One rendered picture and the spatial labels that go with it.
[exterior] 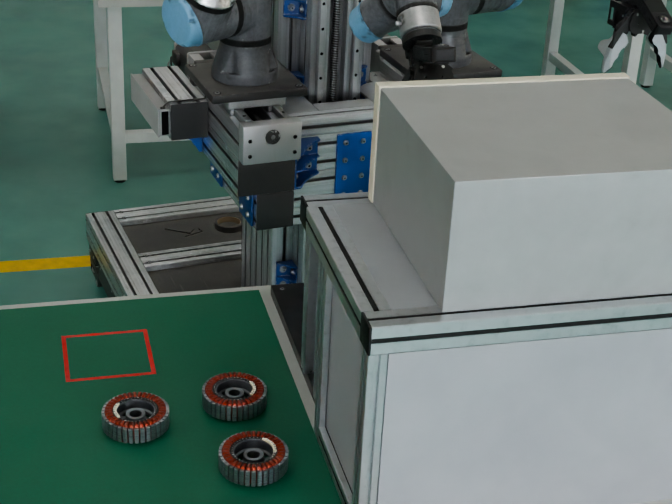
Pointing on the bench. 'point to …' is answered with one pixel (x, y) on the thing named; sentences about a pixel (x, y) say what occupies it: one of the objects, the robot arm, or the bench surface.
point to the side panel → (348, 402)
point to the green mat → (202, 437)
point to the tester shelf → (383, 311)
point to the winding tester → (526, 187)
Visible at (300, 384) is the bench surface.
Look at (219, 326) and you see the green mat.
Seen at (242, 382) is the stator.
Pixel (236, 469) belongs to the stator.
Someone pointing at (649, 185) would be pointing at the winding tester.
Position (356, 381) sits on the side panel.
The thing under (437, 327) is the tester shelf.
